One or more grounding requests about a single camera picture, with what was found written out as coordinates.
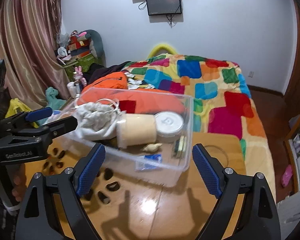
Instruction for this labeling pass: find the round white powder puff case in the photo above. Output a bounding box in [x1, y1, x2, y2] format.
[154, 111, 185, 142]

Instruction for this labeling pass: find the teal dinosaur plush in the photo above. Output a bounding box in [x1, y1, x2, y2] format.
[45, 87, 66, 111]

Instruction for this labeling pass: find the cream frosted plastic jar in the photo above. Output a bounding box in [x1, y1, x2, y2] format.
[116, 113, 157, 148]

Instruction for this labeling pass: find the small black wall monitor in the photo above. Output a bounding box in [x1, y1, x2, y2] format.
[146, 0, 182, 16]

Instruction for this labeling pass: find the person's left hand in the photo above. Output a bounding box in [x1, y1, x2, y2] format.
[9, 164, 27, 202]

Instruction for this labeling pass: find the colourful patchwork blanket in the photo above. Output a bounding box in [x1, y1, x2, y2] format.
[122, 54, 276, 196]

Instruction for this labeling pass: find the pink striped curtain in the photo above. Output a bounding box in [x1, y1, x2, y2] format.
[0, 0, 70, 109]

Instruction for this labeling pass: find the pink bunny figurine bottle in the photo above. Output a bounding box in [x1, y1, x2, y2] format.
[67, 66, 87, 98]

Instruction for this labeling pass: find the orange quilted jacket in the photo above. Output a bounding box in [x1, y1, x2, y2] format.
[77, 72, 185, 114]

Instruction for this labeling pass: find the white drawstring pouch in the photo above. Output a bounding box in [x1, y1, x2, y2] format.
[74, 98, 122, 141]

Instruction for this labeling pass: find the beige spiral seashell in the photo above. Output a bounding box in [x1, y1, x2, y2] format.
[142, 143, 162, 153]

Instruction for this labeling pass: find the pile of toys and boxes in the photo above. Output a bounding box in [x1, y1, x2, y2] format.
[57, 29, 104, 65]

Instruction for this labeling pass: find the yellow foam ring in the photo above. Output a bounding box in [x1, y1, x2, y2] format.
[147, 43, 179, 59]

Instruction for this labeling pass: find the blue Max staples box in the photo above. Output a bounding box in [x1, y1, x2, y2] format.
[134, 154, 162, 172]

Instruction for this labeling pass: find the clear plastic storage bin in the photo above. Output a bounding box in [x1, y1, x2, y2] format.
[52, 88, 194, 187]

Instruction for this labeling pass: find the pink croc shoe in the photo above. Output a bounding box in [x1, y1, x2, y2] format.
[281, 164, 293, 187]

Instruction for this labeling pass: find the red velvet pouch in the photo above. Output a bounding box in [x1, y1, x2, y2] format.
[119, 100, 136, 114]

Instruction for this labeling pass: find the yellow cloth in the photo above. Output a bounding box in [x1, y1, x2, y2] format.
[5, 98, 39, 128]

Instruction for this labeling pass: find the wall power socket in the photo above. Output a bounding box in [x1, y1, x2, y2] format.
[248, 71, 254, 77]

